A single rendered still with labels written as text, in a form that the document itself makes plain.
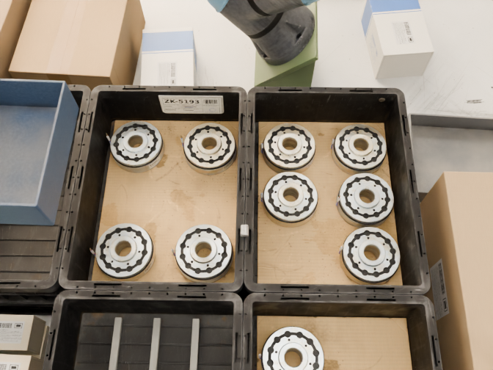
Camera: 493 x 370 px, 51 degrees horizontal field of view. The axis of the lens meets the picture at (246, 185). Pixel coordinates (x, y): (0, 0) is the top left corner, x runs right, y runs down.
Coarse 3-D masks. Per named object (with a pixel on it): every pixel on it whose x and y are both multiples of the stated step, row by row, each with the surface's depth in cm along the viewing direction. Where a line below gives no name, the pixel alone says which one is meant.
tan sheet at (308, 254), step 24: (264, 168) 103; (312, 168) 103; (336, 168) 103; (384, 168) 103; (336, 192) 101; (264, 216) 99; (336, 216) 99; (264, 240) 97; (288, 240) 97; (312, 240) 97; (336, 240) 97; (264, 264) 95; (288, 264) 95; (312, 264) 95; (336, 264) 95
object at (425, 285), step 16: (400, 96) 98; (400, 112) 97; (416, 192) 90; (416, 208) 88; (416, 224) 87; (416, 240) 86; (256, 288) 83; (272, 288) 83; (288, 288) 84; (304, 288) 84; (320, 288) 83; (336, 288) 83; (352, 288) 83; (400, 288) 83; (416, 288) 83
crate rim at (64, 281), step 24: (96, 96) 99; (240, 96) 99; (240, 120) 96; (240, 144) 94; (240, 168) 92; (240, 192) 90; (72, 216) 88; (240, 216) 88; (72, 240) 86; (240, 240) 86; (240, 264) 84; (72, 288) 83; (96, 288) 83; (120, 288) 83; (144, 288) 83; (168, 288) 84; (192, 288) 83; (216, 288) 83; (240, 288) 83
